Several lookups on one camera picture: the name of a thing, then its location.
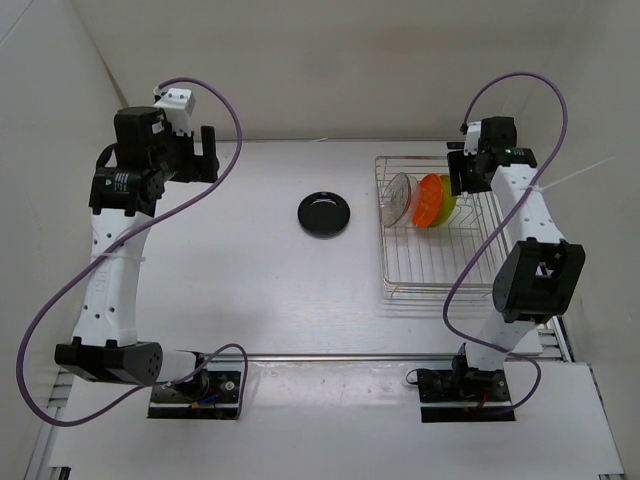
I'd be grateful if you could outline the green plate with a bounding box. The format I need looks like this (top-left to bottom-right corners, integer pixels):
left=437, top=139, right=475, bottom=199
left=430, top=174, right=457, bottom=228

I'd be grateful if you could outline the orange plate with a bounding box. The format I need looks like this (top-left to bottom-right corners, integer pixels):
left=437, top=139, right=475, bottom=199
left=412, top=173, right=444, bottom=228

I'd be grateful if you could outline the smoky grey glass plate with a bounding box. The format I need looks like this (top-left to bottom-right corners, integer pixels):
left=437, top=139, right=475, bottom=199
left=381, top=172, right=411, bottom=228

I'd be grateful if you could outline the clear glass plate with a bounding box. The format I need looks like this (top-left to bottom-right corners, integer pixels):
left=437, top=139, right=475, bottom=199
left=395, top=174, right=421, bottom=228

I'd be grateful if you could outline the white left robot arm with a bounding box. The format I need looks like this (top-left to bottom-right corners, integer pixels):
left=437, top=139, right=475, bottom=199
left=54, top=100, right=219, bottom=386

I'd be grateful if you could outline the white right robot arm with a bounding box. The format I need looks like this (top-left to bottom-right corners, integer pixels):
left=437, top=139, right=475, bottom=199
left=447, top=116, right=586, bottom=400

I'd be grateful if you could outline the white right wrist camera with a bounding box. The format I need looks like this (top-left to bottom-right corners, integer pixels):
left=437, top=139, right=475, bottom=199
left=460, top=121, right=482, bottom=156

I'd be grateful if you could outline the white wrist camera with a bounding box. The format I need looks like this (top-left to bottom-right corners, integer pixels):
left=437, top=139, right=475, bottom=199
left=460, top=121, right=482, bottom=156
left=153, top=87, right=196, bottom=137

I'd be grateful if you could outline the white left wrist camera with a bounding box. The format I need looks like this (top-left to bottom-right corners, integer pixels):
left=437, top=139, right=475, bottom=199
left=153, top=87, right=196, bottom=137

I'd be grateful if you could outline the white cable tie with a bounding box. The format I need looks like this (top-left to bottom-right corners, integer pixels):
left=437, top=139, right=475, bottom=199
left=526, top=156, right=617, bottom=193

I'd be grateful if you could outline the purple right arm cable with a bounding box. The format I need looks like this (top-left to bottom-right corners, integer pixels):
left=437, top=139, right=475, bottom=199
left=442, top=72, right=570, bottom=416

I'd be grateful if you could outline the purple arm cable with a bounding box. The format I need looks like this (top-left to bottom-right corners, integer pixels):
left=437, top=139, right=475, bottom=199
left=16, top=76, right=249, bottom=428
left=442, top=72, right=570, bottom=416

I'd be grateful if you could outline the wire dish rack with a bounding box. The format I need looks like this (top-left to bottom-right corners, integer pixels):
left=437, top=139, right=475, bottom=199
left=375, top=155, right=509, bottom=300

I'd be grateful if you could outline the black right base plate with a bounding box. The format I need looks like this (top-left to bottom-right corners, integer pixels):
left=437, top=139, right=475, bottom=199
left=405, top=368, right=516, bottom=424

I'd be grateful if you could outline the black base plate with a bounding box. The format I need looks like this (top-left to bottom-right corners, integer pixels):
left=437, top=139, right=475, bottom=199
left=147, top=362, right=248, bottom=421
left=405, top=368, right=516, bottom=424

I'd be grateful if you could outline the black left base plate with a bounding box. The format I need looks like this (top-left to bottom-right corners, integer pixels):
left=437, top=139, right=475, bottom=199
left=147, top=362, right=248, bottom=421

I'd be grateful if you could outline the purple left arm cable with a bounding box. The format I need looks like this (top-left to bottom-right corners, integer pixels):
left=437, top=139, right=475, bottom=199
left=16, top=76, right=249, bottom=428

